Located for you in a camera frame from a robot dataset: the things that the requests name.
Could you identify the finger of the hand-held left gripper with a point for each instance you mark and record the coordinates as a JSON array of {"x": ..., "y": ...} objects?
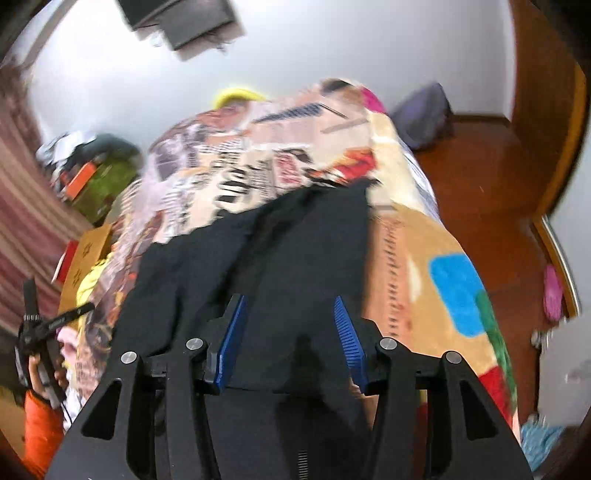
[
  {"x": 69, "y": 316},
  {"x": 30, "y": 297}
]

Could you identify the pink slipper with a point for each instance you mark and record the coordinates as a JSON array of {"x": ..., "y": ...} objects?
[{"x": 552, "y": 290}]

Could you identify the small wall monitor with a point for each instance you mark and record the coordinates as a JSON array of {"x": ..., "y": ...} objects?
[{"x": 207, "y": 32}]

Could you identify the striped brown curtain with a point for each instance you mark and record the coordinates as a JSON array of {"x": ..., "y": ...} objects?
[{"x": 32, "y": 207}]

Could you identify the yellow round object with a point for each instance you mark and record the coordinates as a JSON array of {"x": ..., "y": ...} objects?
[{"x": 238, "y": 97}]

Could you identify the red box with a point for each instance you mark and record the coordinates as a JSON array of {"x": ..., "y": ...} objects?
[{"x": 64, "y": 261}]

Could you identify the light blue cloth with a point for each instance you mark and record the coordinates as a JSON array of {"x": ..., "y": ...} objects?
[{"x": 540, "y": 445}]

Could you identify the white crumpled cloth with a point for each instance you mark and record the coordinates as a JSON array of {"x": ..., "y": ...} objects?
[{"x": 62, "y": 147}]

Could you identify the person's left forearm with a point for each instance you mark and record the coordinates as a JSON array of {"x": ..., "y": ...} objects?
[{"x": 41, "y": 429}]

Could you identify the brown wooden door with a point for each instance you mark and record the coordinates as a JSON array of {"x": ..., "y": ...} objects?
[{"x": 545, "y": 92}]

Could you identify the purple bag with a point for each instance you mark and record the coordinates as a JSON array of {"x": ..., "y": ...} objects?
[{"x": 422, "y": 117}]

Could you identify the yellow cartoon cloth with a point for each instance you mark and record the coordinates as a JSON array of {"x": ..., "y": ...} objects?
[{"x": 92, "y": 286}]

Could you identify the large wall television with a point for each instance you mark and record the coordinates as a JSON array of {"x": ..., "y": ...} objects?
[{"x": 152, "y": 11}]

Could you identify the black hooded zip jacket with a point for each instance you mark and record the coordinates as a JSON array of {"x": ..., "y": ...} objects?
[{"x": 286, "y": 258}]

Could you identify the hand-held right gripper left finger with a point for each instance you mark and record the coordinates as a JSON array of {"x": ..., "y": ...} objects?
[{"x": 231, "y": 341}]

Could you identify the magenta cloth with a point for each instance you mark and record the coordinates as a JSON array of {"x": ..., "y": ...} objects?
[{"x": 373, "y": 100}]

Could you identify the person's left hand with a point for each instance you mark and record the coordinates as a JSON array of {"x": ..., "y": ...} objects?
[{"x": 39, "y": 378}]

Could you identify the grey plush cushion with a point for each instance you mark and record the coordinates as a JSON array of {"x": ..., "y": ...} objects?
[{"x": 117, "y": 146}]

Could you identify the grey white object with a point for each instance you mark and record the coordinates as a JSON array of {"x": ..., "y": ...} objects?
[{"x": 565, "y": 369}]

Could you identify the orange box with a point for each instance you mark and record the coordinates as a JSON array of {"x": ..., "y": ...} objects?
[{"x": 81, "y": 181}]

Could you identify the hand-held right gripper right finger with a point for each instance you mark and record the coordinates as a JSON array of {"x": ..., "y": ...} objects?
[{"x": 351, "y": 341}]

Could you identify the wooden lap table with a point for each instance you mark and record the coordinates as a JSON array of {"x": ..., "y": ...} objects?
[{"x": 87, "y": 258}]

